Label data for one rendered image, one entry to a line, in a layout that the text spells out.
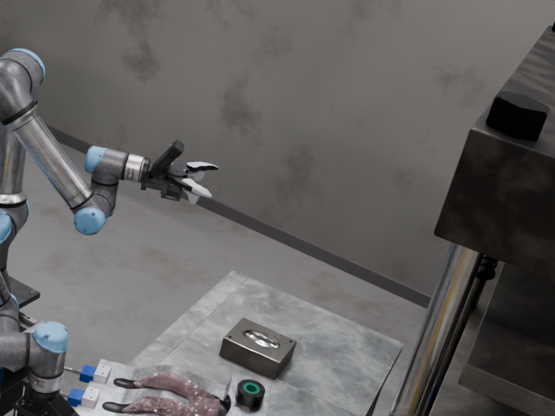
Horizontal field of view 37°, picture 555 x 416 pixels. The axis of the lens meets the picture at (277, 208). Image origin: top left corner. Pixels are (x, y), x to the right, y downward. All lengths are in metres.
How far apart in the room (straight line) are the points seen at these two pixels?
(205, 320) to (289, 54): 2.39
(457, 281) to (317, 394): 1.24
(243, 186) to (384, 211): 0.94
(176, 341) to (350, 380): 0.58
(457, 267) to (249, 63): 3.67
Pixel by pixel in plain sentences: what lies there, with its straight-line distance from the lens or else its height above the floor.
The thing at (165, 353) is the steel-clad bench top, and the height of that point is 0.80.
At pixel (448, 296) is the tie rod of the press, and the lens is 1.51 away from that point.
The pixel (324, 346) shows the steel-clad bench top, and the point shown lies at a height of 0.80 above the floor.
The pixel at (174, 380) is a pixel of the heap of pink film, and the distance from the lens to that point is 2.38.
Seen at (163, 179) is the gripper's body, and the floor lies 1.44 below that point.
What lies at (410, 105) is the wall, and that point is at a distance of 4.67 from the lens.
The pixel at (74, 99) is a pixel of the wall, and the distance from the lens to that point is 5.85.
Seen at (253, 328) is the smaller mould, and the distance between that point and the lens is 2.74.
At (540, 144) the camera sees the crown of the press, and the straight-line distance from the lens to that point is 1.40.
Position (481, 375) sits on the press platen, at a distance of 1.64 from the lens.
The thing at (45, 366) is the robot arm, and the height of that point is 1.19.
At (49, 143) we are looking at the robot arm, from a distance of 2.15.
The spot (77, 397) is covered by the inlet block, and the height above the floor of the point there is 0.87.
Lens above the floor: 2.38
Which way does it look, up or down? 25 degrees down
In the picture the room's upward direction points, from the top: 14 degrees clockwise
